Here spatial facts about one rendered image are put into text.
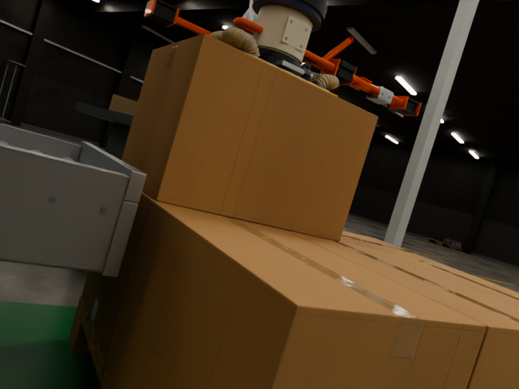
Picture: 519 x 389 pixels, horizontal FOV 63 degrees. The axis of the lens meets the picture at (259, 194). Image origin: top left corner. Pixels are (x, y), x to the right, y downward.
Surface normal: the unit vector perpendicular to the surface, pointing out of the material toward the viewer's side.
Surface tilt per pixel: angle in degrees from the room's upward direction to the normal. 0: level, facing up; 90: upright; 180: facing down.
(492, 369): 90
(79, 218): 90
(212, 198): 90
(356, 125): 90
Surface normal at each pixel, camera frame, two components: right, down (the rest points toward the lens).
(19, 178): 0.49, 0.18
